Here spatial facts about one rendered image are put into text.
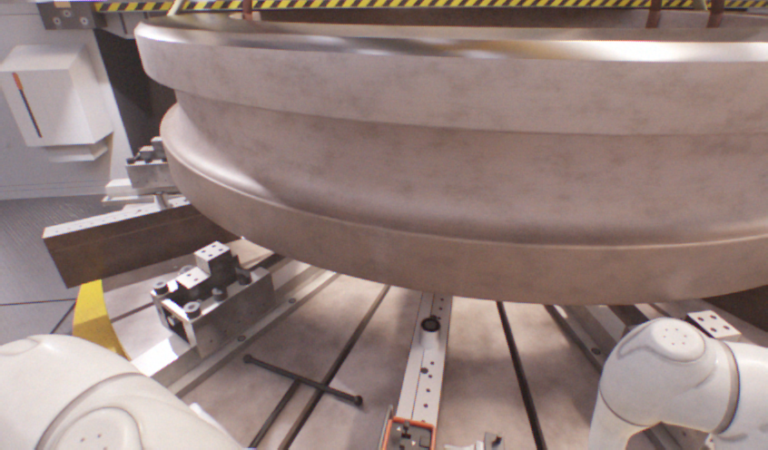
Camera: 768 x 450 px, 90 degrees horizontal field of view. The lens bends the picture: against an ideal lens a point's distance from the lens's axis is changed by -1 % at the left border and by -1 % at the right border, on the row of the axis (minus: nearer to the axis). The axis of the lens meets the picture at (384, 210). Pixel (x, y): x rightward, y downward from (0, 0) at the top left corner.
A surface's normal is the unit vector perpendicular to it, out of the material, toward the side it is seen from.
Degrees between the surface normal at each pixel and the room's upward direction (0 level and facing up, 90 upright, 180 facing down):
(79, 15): 90
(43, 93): 90
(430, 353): 0
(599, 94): 90
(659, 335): 13
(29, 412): 26
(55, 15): 90
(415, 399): 0
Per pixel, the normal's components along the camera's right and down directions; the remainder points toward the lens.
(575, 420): 0.00, -0.88
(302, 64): -0.42, 0.44
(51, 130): 0.13, 0.47
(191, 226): 0.53, 0.40
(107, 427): -0.04, -0.57
